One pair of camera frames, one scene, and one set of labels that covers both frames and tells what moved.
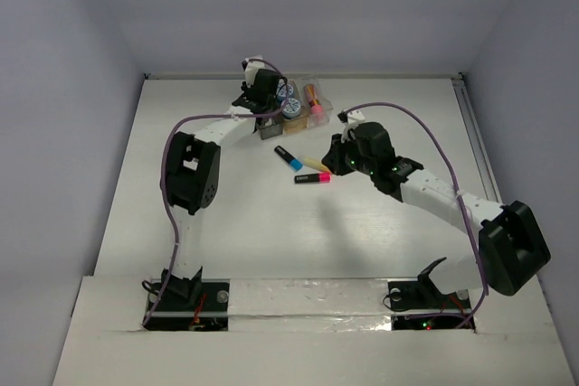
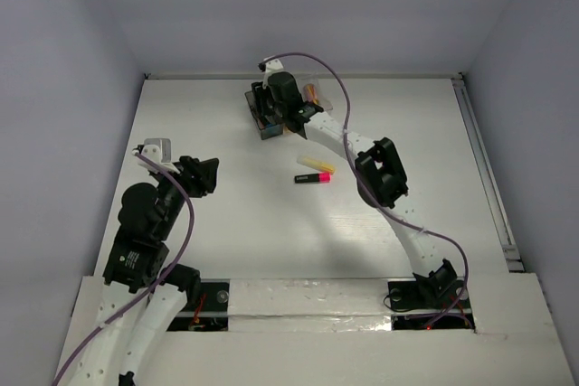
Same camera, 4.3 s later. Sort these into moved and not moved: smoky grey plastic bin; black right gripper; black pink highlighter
Moved: black right gripper
Not moved: smoky grey plastic bin; black pink highlighter
